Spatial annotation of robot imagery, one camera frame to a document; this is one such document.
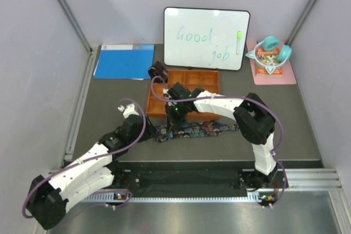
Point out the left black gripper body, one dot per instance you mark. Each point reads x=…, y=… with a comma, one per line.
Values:
x=148, y=133

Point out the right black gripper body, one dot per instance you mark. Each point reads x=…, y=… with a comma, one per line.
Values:
x=177, y=113

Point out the navy floral tie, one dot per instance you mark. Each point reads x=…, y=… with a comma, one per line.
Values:
x=193, y=130

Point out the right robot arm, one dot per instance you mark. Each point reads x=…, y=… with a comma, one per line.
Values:
x=253, y=120

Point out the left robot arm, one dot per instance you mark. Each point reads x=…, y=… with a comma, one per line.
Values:
x=50, y=200

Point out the orange compartment tray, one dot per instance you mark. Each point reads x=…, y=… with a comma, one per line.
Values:
x=189, y=79

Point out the rolled dark red tie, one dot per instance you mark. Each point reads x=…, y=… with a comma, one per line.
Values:
x=158, y=73

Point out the blue folder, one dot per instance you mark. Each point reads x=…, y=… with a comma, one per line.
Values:
x=124, y=61

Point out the white dry-erase board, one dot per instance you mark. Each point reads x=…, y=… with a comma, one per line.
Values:
x=204, y=38

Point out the green marker pen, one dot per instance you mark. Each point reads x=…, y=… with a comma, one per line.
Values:
x=239, y=37

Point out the orange book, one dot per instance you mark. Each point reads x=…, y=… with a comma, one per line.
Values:
x=267, y=63

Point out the teal cat-ear headphones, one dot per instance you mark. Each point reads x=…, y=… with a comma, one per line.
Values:
x=270, y=43

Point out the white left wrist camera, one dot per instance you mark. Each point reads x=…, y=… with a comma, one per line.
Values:
x=128, y=110

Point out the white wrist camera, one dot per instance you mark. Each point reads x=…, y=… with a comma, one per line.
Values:
x=168, y=98
x=128, y=110

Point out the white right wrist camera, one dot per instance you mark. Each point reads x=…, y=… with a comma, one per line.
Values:
x=168, y=98

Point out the grey cable duct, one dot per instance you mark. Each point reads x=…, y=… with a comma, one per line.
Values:
x=117, y=197

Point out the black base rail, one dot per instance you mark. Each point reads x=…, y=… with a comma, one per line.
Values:
x=192, y=179

